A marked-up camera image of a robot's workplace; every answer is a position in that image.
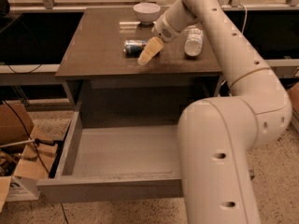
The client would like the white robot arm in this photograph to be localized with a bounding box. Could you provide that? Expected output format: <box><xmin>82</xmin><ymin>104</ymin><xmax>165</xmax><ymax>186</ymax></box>
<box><xmin>138</xmin><ymin>0</ymin><xmax>292</xmax><ymax>224</ymax></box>

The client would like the brown cardboard box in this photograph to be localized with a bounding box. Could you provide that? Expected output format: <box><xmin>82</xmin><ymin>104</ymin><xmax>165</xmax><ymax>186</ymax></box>
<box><xmin>0</xmin><ymin>104</ymin><xmax>58</xmax><ymax>212</ymax></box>

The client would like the white ceramic bowl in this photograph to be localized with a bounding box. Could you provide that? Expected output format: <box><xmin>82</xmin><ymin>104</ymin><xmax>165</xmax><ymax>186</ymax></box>
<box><xmin>133</xmin><ymin>3</ymin><xmax>161</xmax><ymax>24</ymax></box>

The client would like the white plastic bottle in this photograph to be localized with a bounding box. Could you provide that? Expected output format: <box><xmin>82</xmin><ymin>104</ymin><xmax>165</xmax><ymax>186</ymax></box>
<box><xmin>184</xmin><ymin>28</ymin><xmax>204</xmax><ymax>57</ymax></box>

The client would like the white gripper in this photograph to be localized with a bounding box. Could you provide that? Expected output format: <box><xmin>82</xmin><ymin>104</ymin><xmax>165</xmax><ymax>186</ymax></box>
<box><xmin>137</xmin><ymin>14</ymin><xmax>179</xmax><ymax>66</ymax></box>

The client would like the black cable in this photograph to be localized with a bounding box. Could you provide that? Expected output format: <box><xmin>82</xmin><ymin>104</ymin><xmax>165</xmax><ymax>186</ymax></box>
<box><xmin>0</xmin><ymin>99</ymin><xmax>70</xmax><ymax>224</ymax></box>

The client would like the open grey top drawer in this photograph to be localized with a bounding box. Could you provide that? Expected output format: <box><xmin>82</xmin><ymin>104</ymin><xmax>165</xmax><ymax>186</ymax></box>
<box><xmin>36</xmin><ymin>81</ymin><xmax>256</xmax><ymax>203</ymax></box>

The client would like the blue silver redbull can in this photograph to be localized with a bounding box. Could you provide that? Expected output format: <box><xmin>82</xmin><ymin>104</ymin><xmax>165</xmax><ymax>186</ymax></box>
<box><xmin>124</xmin><ymin>40</ymin><xmax>147</xmax><ymax>56</ymax></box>

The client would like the grey drawer cabinet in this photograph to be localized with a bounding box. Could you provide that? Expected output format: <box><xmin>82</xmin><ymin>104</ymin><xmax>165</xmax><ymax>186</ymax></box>
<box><xmin>56</xmin><ymin>7</ymin><xmax>221</xmax><ymax>128</ymax></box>

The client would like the white cable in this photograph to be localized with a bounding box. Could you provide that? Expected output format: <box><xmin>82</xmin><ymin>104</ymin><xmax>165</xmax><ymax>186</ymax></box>
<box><xmin>239</xmin><ymin>3</ymin><xmax>249</xmax><ymax>35</ymax></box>

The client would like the white rod tool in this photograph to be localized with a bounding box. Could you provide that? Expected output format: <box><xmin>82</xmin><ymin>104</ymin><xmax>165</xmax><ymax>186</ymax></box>
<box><xmin>0</xmin><ymin>139</ymin><xmax>36</xmax><ymax>148</ymax></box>

